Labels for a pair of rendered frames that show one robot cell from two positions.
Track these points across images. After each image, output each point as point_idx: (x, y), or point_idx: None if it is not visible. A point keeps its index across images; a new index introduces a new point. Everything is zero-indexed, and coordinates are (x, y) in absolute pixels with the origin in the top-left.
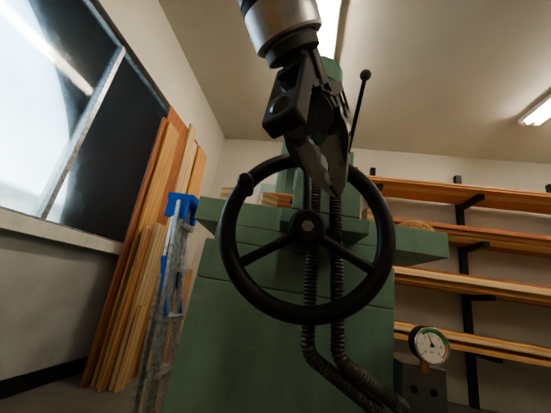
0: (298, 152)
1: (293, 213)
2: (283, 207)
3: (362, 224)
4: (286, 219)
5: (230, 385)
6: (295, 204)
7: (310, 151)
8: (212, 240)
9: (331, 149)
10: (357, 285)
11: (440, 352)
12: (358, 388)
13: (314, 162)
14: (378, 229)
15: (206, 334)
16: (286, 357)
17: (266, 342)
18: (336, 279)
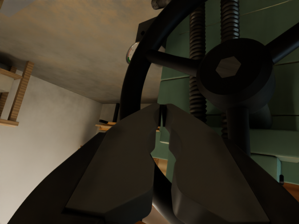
0: (253, 198)
1: (271, 146)
2: (297, 157)
3: (167, 136)
4: (285, 134)
5: None
6: (270, 164)
7: (199, 187)
8: None
9: (119, 167)
10: (187, 92)
11: (131, 51)
12: None
13: (191, 152)
14: (135, 102)
15: None
16: (260, 7)
17: (288, 8)
18: (196, 55)
